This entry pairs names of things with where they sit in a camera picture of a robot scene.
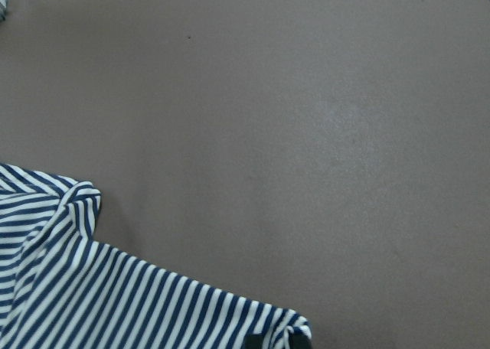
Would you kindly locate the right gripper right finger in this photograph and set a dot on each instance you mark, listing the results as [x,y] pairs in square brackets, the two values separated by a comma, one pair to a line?
[299,341]

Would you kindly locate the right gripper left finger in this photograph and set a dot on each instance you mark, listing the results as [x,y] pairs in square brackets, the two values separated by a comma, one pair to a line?
[253,341]

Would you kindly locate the blue white striped polo shirt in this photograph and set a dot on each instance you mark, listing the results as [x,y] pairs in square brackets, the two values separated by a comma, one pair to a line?
[60,288]

